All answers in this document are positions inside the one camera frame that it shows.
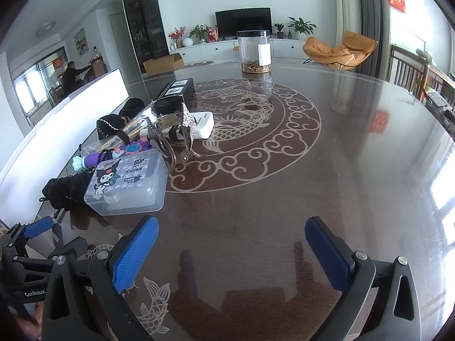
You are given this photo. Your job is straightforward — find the white case with rubber band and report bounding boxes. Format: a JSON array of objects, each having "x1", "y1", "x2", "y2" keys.
[{"x1": 185, "y1": 111, "x2": 215, "y2": 139}]

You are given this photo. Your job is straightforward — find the bushy potted green plant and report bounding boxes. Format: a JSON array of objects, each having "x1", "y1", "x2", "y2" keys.
[{"x1": 189, "y1": 25, "x2": 210, "y2": 44}]

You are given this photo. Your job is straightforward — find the cardboard box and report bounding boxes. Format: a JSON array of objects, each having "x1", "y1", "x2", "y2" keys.
[{"x1": 143, "y1": 53, "x2": 184, "y2": 76}]

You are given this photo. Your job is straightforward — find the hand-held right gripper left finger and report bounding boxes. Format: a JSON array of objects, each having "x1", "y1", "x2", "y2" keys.
[{"x1": 42, "y1": 216, "x2": 159, "y2": 341}]

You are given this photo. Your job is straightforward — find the large potted green plant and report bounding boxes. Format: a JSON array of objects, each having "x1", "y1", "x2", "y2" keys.
[{"x1": 287, "y1": 16, "x2": 317, "y2": 41}]

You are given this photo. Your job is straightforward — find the clear plastic jar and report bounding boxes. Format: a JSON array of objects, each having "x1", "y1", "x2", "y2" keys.
[{"x1": 237, "y1": 29, "x2": 272, "y2": 74}]

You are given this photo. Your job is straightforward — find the black rectangular box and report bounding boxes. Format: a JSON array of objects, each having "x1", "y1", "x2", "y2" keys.
[{"x1": 153, "y1": 78, "x2": 195, "y2": 109}]

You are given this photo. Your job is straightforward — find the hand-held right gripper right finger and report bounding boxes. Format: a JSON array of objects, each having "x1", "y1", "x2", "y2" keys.
[{"x1": 305, "y1": 216, "x2": 422, "y2": 341}]

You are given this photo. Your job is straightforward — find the purple toy wand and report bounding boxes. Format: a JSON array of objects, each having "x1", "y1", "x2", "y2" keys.
[{"x1": 72, "y1": 138, "x2": 152, "y2": 175}]

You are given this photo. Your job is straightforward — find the round ceiling lamp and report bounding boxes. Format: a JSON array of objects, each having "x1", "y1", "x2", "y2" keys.
[{"x1": 36, "y1": 21, "x2": 57, "y2": 37}]

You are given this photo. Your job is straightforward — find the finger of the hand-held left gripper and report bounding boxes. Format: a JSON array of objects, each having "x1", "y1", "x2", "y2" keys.
[
  {"x1": 48, "y1": 237, "x2": 89, "y2": 264},
  {"x1": 0, "y1": 216, "x2": 55, "y2": 258}
]

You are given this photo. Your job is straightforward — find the clear cartoon print plastic box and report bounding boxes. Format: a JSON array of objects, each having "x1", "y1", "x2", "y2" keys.
[{"x1": 84, "y1": 148, "x2": 167, "y2": 217}]

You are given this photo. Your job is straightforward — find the white door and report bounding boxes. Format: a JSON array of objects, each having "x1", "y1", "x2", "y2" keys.
[{"x1": 109, "y1": 12, "x2": 126, "y2": 73}]

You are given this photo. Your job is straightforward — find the white television cabinet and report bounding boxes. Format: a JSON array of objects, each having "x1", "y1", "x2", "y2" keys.
[{"x1": 170, "y1": 38, "x2": 310, "y2": 63}]

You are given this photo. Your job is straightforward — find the red flowers in vase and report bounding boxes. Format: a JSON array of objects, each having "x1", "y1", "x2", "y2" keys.
[{"x1": 168, "y1": 26, "x2": 187, "y2": 49}]

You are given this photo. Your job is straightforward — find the white curtain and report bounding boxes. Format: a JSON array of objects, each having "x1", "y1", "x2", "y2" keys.
[{"x1": 333, "y1": 0, "x2": 363, "y2": 75}]

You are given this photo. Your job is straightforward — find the framed wall painting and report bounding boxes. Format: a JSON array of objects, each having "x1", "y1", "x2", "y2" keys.
[{"x1": 73, "y1": 28, "x2": 88, "y2": 57}]

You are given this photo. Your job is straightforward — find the dark wooden chair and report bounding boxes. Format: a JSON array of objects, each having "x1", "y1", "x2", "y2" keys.
[{"x1": 389, "y1": 44, "x2": 455, "y2": 103}]

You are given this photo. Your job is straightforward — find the long white panel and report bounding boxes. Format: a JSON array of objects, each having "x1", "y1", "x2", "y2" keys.
[{"x1": 0, "y1": 68, "x2": 129, "y2": 221}]

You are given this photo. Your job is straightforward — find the wrapped chopstick bundle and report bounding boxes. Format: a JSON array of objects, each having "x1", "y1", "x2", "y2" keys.
[{"x1": 83, "y1": 112, "x2": 157, "y2": 154}]

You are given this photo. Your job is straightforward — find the grey curtain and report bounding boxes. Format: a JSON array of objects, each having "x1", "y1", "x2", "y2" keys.
[{"x1": 357, "y1": 0, "x2": 392, "y2": 79}]

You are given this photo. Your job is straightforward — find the black cloth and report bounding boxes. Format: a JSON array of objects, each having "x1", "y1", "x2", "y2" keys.
[{"x1": 42, "y1": 174, "x2": 92, "y2": 213}]

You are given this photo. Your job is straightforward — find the black television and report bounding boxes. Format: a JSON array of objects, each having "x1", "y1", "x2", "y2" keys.
[{"x1": 215, "y1": 7, "x2": 273, "y2": 38}]

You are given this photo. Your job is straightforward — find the glass sliding door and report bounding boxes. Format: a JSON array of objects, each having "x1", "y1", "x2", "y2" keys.
[{"x1": 11, "y1": 46, "x2": 68, "y2": 114}]

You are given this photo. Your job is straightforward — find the black hat with zigzag trim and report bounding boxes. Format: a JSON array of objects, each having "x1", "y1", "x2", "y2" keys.
[{"x1": 97, "y1": 97, "x2": 144, "y2": 139}]

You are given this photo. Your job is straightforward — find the dark glass display cabinet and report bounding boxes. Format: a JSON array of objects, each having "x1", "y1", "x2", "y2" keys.
[{"x1": 120, "y1": 0, "x2": 169, "y2": 75}]

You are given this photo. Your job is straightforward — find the orange lounge chair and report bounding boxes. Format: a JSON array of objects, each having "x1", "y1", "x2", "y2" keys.
[{"x1": 302, "y1": 30, "x2": 378, "y2": 70}]

